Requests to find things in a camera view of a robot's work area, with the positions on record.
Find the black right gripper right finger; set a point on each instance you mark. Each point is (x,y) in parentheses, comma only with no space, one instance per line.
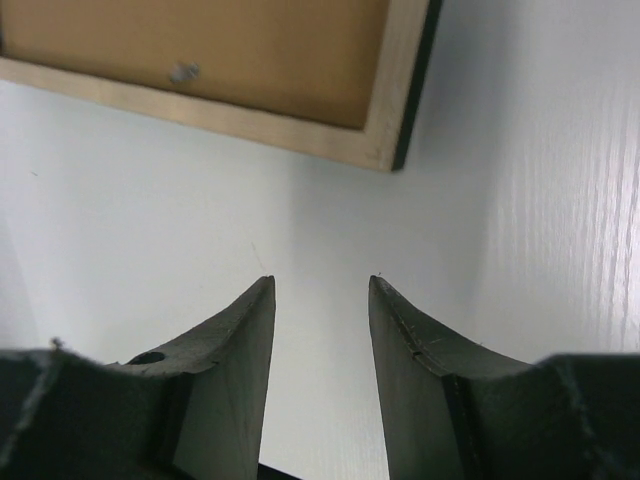
(453,409)

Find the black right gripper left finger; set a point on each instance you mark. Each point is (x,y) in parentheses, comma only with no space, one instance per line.
(192,408)

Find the wooden picture frame black front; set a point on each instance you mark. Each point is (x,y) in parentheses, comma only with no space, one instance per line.
(381,145)

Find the brown frame backing board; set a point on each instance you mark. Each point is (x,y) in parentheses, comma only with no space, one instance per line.
(308,59)

